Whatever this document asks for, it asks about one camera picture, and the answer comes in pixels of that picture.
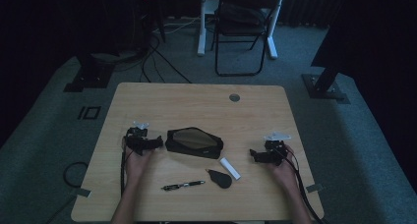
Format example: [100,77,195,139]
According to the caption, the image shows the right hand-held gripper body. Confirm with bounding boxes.
[262,131,292,168]

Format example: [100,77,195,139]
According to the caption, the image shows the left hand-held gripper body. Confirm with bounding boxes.
[123,120,150,157]

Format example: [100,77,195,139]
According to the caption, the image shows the black pencil case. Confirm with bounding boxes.
[164,126,225,160]

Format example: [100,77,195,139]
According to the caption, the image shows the black correction tape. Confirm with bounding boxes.
[205,168,233,190]

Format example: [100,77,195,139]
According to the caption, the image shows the black pen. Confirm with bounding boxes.
[160,180,207,192]

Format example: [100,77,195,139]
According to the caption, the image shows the person's right hand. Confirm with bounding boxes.
[267,144,299,191]

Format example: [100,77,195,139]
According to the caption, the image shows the person's left hand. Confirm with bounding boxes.
[124,149,155,188]

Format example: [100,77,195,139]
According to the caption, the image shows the grey tape piece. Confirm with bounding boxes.
[305,183,325,195]
[70,188,92,198]

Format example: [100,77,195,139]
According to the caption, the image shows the black stand with square base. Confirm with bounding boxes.
[63,52,116,93]

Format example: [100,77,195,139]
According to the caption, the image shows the black slanted stand with base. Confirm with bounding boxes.
[301,62,351,105]

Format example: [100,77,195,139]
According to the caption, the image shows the dark equipment rack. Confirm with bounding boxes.
[94,0,166,56]

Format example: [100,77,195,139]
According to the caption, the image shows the black folding chair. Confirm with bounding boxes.
[210,0,279,78]

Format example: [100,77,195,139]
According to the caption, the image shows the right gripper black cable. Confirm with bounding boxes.
[283,146,330,224]

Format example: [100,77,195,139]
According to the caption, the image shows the black floor cables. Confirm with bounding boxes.
[140,33,193,84]

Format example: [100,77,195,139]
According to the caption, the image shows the black looped floor cable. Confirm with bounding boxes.
[62,161,89,190]

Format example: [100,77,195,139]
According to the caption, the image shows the white floor cable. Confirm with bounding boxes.
[152,16,202,35]

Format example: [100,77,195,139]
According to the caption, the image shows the white desk frame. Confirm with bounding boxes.
[197,0,287,60]

